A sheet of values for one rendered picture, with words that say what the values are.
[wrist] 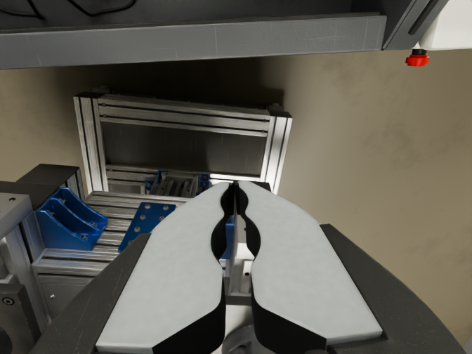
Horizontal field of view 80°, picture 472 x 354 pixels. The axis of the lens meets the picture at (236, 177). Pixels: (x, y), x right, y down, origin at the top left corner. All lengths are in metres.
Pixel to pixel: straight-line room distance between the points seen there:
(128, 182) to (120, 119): 0.29
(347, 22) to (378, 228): 1.61
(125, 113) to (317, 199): 1.08
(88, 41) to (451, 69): 1.52
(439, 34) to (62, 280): 0.69
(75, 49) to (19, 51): 0.07
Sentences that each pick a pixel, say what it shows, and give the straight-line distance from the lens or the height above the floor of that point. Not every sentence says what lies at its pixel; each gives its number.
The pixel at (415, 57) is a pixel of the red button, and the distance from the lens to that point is 0.61.
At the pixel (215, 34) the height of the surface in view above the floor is 0.95.
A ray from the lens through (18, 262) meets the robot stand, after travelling 0.62.
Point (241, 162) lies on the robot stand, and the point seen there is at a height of 0.21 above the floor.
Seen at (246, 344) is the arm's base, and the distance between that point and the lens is 0.51.
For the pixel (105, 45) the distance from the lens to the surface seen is 0.41.
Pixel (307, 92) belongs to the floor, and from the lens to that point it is 1.41.
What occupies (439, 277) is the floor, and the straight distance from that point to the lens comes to 2.43.
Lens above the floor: 1.33
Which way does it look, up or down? 62 degrees down
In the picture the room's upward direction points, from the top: 177 degrees clockwise
